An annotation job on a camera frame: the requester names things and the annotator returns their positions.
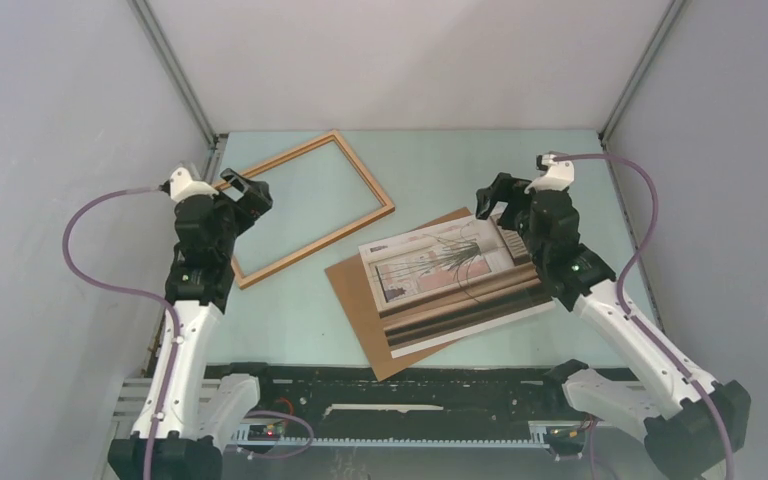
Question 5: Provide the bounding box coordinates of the light wooden picture frame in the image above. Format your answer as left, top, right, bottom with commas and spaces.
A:
218, 130, 395, 289

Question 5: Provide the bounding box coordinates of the printed plant photo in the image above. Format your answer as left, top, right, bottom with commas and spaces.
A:
359, 208, 555, 358

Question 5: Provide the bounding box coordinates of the brown cardboard backing board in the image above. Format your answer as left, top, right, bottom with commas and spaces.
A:
324, 207, 511, 384

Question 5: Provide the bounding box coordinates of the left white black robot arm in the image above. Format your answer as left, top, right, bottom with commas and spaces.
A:
107, 167, 276, 479

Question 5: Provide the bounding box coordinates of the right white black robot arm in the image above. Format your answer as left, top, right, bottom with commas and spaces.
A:
476, 173, 751, 479

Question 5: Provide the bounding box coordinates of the left aluminium corner post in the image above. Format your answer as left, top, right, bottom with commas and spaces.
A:
128, 0, 218, 149

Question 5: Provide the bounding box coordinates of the aluminium corner post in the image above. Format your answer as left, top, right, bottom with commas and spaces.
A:
128, 0, 218, 149
599, 0, 691, 149

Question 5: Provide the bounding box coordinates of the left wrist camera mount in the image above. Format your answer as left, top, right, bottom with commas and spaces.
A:
159, 166, 218, 203

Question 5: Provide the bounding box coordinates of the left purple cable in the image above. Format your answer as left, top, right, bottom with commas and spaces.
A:
62, 187, 181, 480

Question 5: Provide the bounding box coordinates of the purple cable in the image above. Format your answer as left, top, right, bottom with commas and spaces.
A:
552, 152, 736, 480
62, 187, 181, 480

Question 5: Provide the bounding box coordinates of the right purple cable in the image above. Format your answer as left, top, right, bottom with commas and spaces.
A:
552, 152, 736, 480

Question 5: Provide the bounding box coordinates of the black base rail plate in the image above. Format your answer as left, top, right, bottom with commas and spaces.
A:
205, 362, 588, 440

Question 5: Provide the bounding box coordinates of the white toothed cable duct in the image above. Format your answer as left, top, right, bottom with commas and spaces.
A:
228, 424, 549, 449

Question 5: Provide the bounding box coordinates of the right aluminium corner post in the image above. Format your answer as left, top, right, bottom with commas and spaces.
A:
599, 0, 691, 149

